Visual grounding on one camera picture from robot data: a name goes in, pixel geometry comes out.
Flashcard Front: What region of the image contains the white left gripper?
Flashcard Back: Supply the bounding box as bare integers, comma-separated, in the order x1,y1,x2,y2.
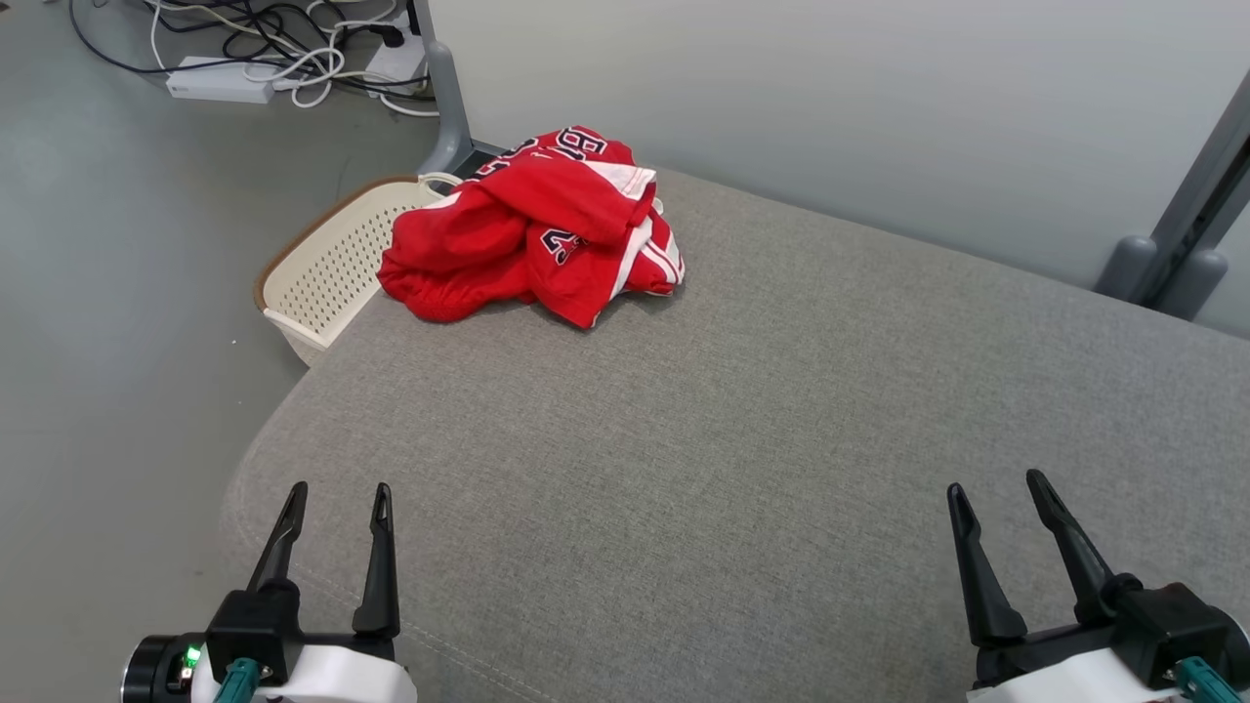
192,481,418,703

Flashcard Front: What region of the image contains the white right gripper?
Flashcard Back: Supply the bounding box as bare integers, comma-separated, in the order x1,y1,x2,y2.
945,469,1190,703

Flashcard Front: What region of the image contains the red basketball jersey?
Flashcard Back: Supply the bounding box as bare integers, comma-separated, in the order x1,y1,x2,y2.
469,125,687,331

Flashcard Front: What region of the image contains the cream perforated laundry basket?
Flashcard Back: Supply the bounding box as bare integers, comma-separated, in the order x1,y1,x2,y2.
254,173,465,368

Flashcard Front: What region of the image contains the white power strip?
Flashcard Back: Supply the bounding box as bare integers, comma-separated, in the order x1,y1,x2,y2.
165,57,278,105

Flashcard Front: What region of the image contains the left camera cable teal connector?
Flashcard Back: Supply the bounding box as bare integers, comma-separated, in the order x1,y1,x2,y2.
213,657,263,703

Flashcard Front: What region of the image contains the camera cable teal connector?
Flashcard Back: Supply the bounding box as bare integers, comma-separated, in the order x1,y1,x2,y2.
1175,656,1243,703
213,657,263,703

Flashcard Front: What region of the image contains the right camera cable teal connector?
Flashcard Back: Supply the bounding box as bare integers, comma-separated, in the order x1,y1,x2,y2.
1175,656,1243,703

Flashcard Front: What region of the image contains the grey partition post double foot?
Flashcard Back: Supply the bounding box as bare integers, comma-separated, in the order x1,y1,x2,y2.
1094,73,1250,323

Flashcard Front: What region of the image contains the grey partition post single foot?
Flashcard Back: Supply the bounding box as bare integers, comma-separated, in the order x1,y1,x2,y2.
415,0,511,183

